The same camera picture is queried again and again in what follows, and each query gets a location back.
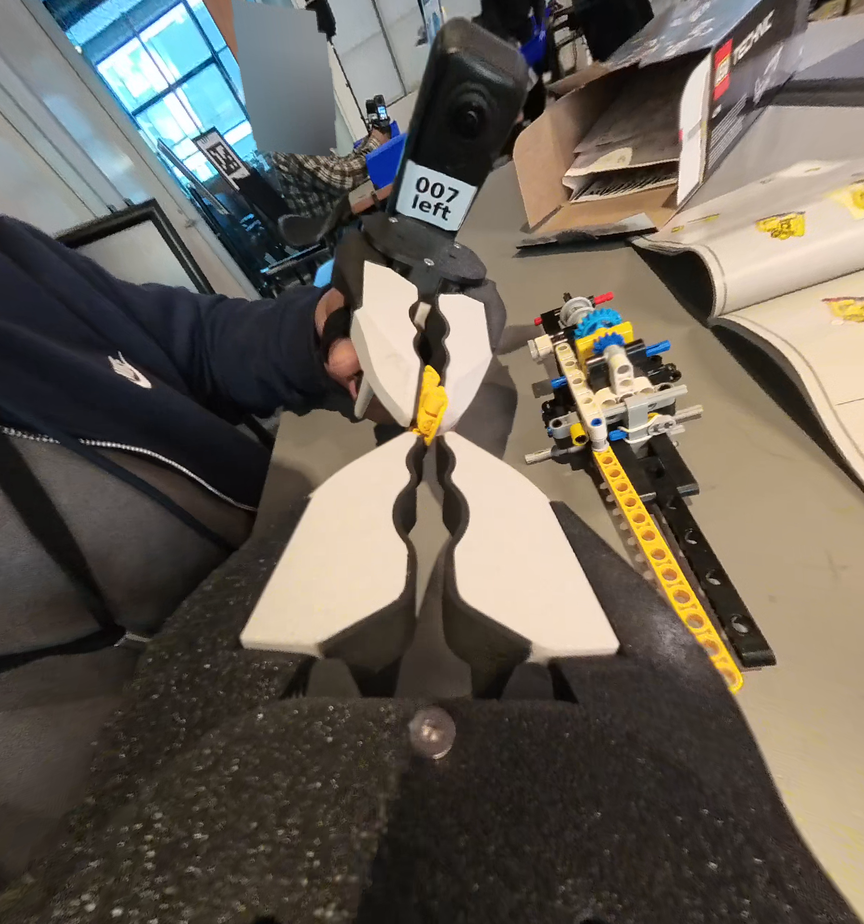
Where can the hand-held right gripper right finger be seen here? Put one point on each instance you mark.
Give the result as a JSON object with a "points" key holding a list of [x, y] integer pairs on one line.
{"points": [[526, 570]]}

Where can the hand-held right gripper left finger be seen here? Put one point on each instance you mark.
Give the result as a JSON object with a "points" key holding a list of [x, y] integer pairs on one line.
{"points": [[338, 563]]}

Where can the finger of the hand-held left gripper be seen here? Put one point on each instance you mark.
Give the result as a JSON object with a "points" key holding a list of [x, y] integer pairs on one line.
{"points": [[385, 339], [468, 346]]}

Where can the yellow lego connector piece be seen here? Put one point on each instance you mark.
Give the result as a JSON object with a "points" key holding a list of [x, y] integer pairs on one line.
{"points": [[430, 404]]}

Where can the person's left forearm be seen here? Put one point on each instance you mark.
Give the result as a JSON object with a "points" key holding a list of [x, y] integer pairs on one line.
{"points": [[244, 339]]}

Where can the lego vehicle model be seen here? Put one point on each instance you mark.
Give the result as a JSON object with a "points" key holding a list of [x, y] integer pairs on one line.
{"points": [[619, 404]]}

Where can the cardboard lego box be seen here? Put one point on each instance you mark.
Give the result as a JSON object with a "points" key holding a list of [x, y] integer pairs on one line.
{"points": [[735, 65]]}

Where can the person's left hand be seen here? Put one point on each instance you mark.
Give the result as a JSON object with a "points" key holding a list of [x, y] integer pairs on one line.
{"points": [[342, 367]]}

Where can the black tripod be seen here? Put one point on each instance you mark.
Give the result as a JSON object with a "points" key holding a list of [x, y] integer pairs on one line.
{"points": [[342, 65]]}

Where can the printed paper bags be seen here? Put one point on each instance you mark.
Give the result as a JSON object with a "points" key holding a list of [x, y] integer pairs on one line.
{"points": [[619, 166]]}

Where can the printed marker sign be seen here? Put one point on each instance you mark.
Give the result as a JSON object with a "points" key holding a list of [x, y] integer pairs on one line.
{"points": [[221, 159]]}

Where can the black-framed panel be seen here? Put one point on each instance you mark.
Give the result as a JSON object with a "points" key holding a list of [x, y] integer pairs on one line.
{"points": [[136, 252]]}

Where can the open instruction booklet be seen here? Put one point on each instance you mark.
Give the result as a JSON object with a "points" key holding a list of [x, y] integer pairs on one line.
{"points": [[800, 238]]}

